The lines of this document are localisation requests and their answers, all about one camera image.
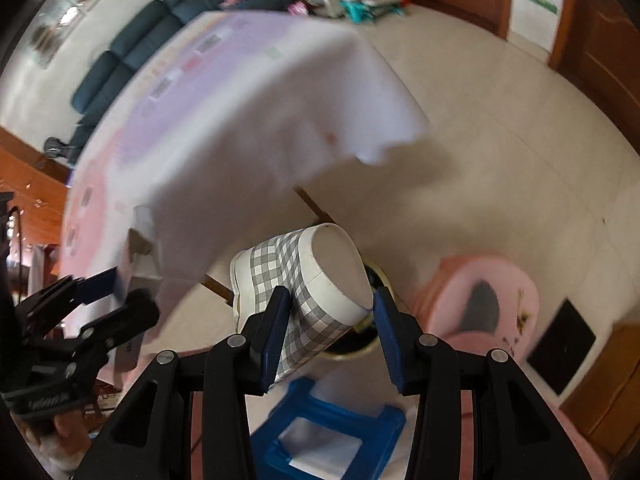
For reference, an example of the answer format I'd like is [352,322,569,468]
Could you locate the grey checkered paper cup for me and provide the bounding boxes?
[234,224,373,382]

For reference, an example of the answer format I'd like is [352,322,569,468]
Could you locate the person left hand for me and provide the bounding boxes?
[12,410,91,479]

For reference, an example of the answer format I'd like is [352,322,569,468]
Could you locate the pink plastic stool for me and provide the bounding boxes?
[410,255,540,362]

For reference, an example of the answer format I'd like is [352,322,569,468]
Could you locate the blue plastic stool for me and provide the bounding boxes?
[250,377,406,479]

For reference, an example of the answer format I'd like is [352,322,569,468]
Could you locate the cartoon print tablecloth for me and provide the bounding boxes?
[60,8,432,391]

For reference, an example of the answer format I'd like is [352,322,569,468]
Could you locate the dark teal sofa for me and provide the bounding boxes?
[61,0,292,166]

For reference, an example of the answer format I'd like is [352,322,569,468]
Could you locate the wooden table leg frame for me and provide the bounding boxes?
[201,188,334,318]

